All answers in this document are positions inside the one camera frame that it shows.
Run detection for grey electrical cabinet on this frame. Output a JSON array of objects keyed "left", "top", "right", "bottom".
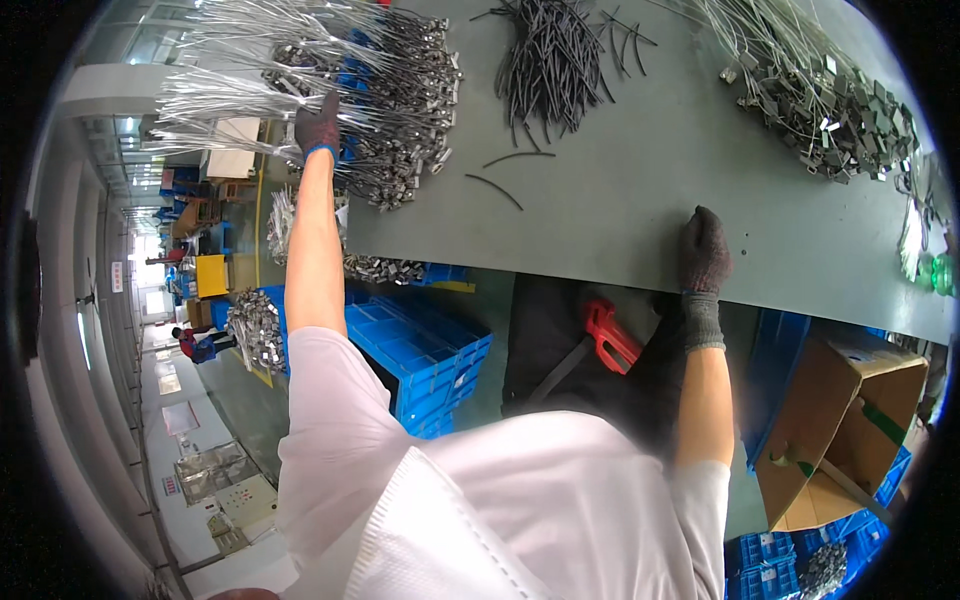
[{"left": 173, "top": 441, "right": 280, "bottom": 558}]

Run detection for open cardboard box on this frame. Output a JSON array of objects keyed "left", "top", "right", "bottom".
[{"left": 753, "top": 333, "right": 931, "bottom": 534}]

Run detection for person's right hand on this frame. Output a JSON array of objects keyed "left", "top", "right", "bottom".
[{"left": 678, "top": 204, "right": 735, "bottom": 300}]

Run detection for row of metal clips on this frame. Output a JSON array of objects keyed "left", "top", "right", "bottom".
[{"left": 342, "top": 254, "right": 429, "bottom": 287}]

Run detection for heap of metal clips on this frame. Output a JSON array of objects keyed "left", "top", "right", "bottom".
[{"left": 265, "top": 186, "right": 351, "bottom": 267}]

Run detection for pile of grey clipped wires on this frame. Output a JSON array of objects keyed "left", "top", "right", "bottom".
[{"left": 675, "top": 0, "right": 921, "bottom": 186}]

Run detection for pile of black tubes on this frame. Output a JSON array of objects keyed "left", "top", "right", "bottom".
[{"left": 470, "top": 0, "right": 660, "bottom": 148}]

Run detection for person's body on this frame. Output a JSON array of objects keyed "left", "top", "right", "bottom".
[{"left": 273, "top": 326, "right": 732, "bottom": 600}]

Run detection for crate of metal clips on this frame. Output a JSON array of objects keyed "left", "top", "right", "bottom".
[{"left": 225, "top": 285, "right": 289, "bottom": 376}]

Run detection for blue crates with labels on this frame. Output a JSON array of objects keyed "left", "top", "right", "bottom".
[{"left": 723, "top": 446, "right": 913, "bottom": 600}]

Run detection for red handled tool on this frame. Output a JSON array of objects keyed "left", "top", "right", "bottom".
[{"left": 525, "top": 298, "right": 645, "bottom": 408}]

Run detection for stack of blue crates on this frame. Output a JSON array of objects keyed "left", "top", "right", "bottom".
[{"left": 343, "top": 291, "right": 495, "bottom": 441}]

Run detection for pile of silver clipped wires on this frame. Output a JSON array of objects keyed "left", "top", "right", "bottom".
[{"left": 148, "top": 0, "right": 465, "bottom": 213}]

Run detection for person's left hand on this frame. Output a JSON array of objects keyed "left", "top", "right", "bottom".
[{"left": 294, "top": 91, "right": 343, "bottom": 163}]

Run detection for green translucent bottle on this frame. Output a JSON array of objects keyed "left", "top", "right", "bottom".
[{"left": 919, "top": 251, "right": 958, "bottom": 298}]

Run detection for curved black tube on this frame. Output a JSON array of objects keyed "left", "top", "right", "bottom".
[
  {"left": 464, "top": 173, "right": 525, "bottom": 213},
  {"left": 483, "top": 151, "right": 558, "bottom": 169}
]

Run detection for person's legs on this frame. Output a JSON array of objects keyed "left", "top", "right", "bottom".
[{"left": 500, "top": 273, "right": 688, "bottom": 451}]

